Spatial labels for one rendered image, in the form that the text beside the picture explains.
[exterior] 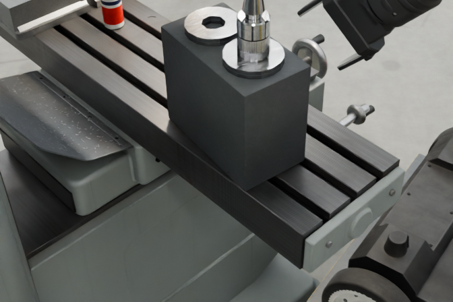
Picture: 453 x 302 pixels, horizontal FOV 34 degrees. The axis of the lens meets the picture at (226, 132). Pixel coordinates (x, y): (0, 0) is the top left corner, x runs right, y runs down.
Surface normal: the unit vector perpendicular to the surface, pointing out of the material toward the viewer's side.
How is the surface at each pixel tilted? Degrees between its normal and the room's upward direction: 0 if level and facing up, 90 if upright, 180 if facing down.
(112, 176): 90
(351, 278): 25
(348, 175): 0
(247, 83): 0
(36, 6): 90
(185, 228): 90
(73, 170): 0
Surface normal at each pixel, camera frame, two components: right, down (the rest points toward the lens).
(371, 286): -0.04, -0.73
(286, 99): 0.58, 0.53
